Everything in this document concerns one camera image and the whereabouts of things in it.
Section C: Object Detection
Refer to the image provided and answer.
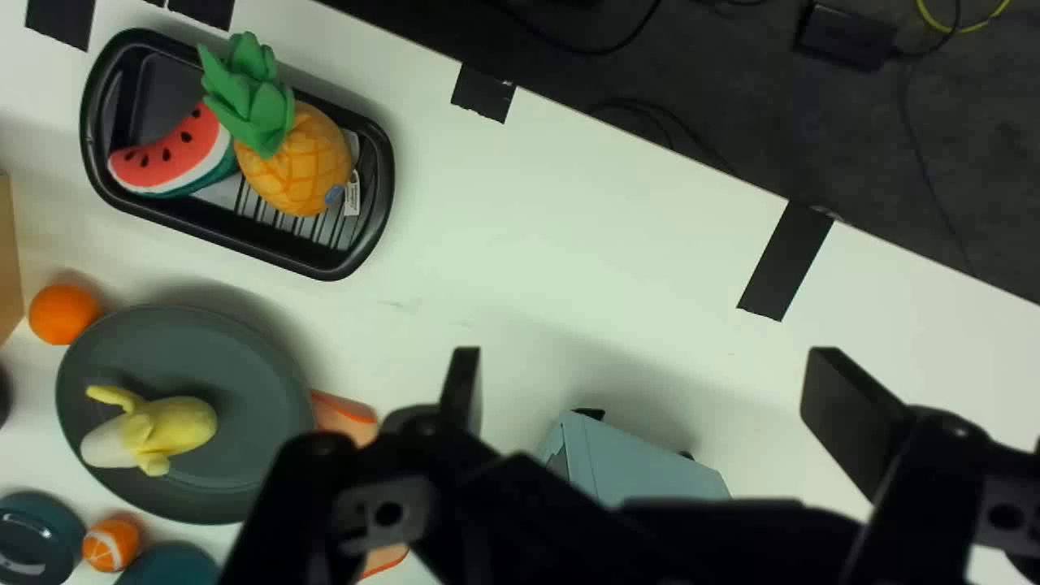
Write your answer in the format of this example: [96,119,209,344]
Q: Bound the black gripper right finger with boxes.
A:
[800,344,984,513]

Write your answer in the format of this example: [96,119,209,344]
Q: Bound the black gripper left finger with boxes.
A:
[436,344,487,448]

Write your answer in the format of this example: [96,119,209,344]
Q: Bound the plush peeled yellow banana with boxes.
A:
[79,383,222,483]

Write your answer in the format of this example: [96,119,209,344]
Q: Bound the plush watermelon slice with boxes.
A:
[103,97,239,198]

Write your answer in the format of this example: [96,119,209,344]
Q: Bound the salmon orange towel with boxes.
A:
[309,387,416,578]

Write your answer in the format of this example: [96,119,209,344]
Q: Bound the long black tape strip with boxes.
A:
[735,198,838,327]
[23,0,100,51]

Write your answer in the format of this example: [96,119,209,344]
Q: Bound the light blue toaster oven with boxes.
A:
[537,411,733,512]

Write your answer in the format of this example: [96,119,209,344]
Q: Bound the black ridged grill tray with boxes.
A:
[79,25,399,284]

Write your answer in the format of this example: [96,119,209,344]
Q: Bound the dark grey round plate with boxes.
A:
[56,306,320,528]

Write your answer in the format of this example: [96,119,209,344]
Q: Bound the small black tape square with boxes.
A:
[449,58,521,128]

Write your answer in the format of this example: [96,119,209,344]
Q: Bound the orange and white toy ball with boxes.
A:
[82,512,149,576]

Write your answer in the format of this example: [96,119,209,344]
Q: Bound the black box on floor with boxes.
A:
[792,0,905,76]

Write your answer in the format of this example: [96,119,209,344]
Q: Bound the plain orange toy fruit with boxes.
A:
[27,281,112,348]

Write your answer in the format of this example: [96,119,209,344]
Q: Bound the small teal toy pan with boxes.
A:
[0,488,89,585]

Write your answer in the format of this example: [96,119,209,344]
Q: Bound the short black tape strip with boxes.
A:
[161,0,239,32]

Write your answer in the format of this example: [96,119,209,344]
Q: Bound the red checkered basket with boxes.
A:
[0,173,30,344]

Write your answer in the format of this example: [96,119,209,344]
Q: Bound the yellow cable on floor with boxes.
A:
[914,0,1016,39]

